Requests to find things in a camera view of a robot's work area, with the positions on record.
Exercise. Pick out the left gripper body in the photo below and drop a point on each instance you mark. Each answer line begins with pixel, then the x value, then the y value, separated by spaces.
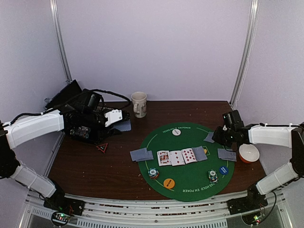
pixel 90 118

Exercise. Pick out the ten of diamonds card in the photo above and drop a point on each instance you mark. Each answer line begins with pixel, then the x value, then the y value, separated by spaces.
pixel 188 155

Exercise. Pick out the orange big blind button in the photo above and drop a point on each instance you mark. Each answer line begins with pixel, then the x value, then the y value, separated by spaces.
pixel 169 183

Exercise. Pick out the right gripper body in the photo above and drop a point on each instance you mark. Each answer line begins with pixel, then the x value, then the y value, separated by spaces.
pixel 217 135

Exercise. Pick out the white dealer button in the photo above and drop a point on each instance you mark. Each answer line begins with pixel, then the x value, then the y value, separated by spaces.
pixel 176 132

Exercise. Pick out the poker chip stack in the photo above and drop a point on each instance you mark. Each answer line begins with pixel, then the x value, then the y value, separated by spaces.
pixel 153 173
pixel 213 177

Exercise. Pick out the blue small blind button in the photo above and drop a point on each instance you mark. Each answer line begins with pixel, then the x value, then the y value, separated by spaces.
pixel 223 170

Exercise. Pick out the left aluminium frame post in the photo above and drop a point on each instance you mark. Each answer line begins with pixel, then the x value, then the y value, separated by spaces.
pixel 60 42

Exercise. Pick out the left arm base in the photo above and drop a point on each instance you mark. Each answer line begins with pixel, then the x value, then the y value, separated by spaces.
pixel 66 205

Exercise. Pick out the king of diamonds card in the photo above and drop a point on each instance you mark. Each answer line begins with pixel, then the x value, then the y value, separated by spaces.
pixel 163 158

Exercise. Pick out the single blue playing card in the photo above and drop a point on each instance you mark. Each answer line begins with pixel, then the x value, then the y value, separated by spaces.
pixel 145 157

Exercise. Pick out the aluminium front rail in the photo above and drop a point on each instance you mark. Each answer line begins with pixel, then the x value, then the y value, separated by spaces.
pixel 209 213

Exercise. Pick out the round green poker mat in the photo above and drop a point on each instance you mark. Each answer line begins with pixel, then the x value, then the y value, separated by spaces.
pixel 191 180

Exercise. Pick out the right aluminium frame post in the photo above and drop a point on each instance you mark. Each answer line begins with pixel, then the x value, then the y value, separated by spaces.
pixel 249 41

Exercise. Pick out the aluminium frame post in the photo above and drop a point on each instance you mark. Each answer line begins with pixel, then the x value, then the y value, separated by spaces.
pixel 249 41
pixel 60 42

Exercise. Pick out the white orange bowl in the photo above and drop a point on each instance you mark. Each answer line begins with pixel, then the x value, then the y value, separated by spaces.
pixel 248 153

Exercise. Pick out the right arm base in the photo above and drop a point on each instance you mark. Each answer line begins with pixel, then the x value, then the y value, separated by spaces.
pixel 253 200

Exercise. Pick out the black poker chip case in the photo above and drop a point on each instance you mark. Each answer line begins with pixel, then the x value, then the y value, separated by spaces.
pixel 82 119

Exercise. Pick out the beige ceramic mug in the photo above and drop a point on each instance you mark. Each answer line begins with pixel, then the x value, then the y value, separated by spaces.
pixel 139 100

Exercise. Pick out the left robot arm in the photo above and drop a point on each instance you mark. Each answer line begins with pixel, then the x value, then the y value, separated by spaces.
pixel 23 128

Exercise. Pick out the red black triangle button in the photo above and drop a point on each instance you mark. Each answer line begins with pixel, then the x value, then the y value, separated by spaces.
pixel 102 147

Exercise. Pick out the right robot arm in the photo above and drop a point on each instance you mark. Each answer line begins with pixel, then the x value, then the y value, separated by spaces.
pixel 290 136

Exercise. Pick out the three of diamonds card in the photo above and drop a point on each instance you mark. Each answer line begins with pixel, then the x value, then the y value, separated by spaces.
pixel 176 158

